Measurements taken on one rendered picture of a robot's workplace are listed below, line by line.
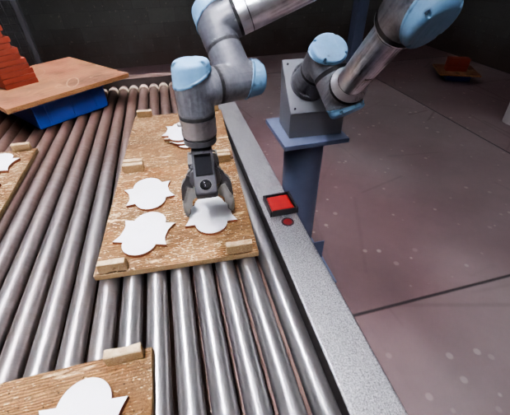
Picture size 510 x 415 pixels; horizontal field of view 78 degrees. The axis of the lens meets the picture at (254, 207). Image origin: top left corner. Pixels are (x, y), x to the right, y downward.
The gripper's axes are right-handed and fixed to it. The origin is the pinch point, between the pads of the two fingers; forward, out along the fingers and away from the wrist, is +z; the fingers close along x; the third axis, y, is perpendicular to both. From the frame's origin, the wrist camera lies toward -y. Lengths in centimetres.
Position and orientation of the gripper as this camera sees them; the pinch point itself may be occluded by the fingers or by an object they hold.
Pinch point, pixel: (210, 212)
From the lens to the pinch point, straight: 80.0
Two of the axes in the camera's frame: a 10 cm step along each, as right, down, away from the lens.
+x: -9.8, 1.3, -1.3
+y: -1.8, -6.0, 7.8
